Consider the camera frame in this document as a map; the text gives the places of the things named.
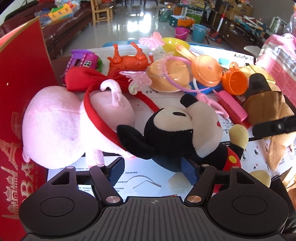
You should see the black Mickey plush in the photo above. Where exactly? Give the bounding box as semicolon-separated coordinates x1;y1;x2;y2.
117;94;249;172

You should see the brown plush slipper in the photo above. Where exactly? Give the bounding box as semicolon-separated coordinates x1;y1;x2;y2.
242;73;295;171

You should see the pink toy knife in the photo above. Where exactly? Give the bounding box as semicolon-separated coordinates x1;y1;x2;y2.
213;90;248;121

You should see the white instruction sheet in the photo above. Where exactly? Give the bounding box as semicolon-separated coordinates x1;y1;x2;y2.
46;44;296;202

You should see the pink pig plush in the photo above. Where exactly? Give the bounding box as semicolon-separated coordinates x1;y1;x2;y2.
22;80;135;169

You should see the orange toy cup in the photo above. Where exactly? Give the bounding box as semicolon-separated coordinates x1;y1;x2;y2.
221;62;248;95

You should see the pink patterned bag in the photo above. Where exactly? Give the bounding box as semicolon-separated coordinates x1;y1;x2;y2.
255;33;296;105

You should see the cyan plastic lid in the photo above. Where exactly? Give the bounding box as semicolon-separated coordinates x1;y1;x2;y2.
218;58;230;66

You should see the orange toy pan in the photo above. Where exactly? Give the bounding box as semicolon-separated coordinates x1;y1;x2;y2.
176;45;223;87

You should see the pink butterfly headband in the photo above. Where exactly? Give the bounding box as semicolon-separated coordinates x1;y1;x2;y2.
110;42;205;95

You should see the red bow headband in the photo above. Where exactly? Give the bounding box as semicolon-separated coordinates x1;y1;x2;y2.
65;66;159;148

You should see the orange toy bowl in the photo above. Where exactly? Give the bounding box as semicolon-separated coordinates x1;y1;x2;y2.
147;56;190;93

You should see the orange toy crab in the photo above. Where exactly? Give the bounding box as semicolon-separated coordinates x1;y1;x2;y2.
107;42;154;75

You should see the purple toy house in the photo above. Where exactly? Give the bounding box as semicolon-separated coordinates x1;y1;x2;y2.
61;50;103;86

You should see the teal plastic bucket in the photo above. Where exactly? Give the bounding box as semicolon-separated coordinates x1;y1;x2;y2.
192;24;208;44

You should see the red gift box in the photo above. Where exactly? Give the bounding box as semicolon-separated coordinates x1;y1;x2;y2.
0;18;57;240

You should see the yellow plastic bowl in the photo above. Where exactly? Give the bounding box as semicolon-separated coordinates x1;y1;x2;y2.
163;37;190;57

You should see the magenta plastic bucket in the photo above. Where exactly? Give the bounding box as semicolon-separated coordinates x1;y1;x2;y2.
175;27;190;41

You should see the dark red leather sofa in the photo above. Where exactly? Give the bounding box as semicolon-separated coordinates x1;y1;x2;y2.
0;0;93;60

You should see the wooden chair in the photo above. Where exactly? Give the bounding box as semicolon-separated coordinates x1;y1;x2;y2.
90;0;113;26

